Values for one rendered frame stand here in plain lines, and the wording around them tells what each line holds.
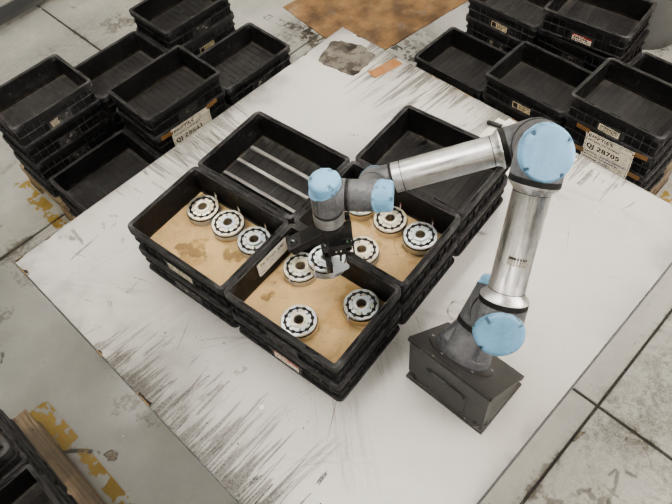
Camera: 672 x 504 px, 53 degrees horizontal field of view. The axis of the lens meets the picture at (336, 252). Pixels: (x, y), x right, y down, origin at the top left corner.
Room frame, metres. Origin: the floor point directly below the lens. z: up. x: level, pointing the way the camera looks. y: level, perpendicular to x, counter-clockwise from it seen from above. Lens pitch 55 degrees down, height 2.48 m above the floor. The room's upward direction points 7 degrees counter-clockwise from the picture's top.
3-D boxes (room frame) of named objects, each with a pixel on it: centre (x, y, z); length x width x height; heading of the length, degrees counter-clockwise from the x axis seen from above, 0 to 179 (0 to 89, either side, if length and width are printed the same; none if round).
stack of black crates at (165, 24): (2.91, 0.60, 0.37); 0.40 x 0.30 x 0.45; 131
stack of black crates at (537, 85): (2.22, -0.98, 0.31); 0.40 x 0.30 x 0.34; 40
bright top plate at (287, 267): (1.12, 0.11, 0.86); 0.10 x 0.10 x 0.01
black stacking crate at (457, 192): (1.42, -0.33, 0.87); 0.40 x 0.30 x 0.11; 46
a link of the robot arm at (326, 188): (1.01, 0.00, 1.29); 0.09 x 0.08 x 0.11; 79
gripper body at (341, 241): (1.01, 0.00, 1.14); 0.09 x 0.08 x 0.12; 95
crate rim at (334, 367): (0.99, 0.08, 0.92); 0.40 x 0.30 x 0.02; 46
